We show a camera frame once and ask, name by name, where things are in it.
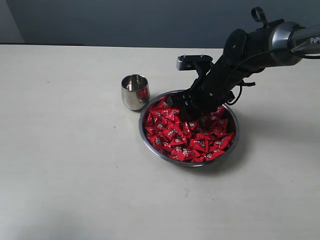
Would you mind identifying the red wrapped candy pile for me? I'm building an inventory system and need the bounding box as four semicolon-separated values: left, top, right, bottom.
144;97;235;163

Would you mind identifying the round steel bowl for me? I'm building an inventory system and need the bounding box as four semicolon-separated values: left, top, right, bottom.
138;89;240;168

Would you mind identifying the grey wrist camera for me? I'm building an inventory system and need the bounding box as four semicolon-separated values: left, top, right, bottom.
176;54;213;71

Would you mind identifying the black cable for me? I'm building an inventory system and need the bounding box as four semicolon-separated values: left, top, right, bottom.
224;48;320;106

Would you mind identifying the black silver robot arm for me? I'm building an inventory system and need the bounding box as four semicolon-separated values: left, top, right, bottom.
166;19;320;121

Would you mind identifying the stainless steel cup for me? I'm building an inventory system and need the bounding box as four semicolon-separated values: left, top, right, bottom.
121;74;150;111

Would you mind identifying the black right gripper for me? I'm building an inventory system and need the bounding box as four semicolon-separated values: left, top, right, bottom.
165;58;247;122

